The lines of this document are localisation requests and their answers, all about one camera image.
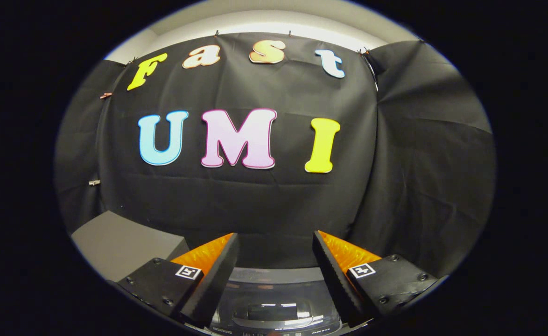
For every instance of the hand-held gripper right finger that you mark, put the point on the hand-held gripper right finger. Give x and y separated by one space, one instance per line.
334 284

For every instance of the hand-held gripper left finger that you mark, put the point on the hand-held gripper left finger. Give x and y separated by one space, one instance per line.
215 284

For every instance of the grey washing machine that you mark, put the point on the grey washing machine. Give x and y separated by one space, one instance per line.
274 275

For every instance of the dark transparent washing machine lid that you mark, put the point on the dark transparent washing machine lid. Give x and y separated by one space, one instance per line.
278 310

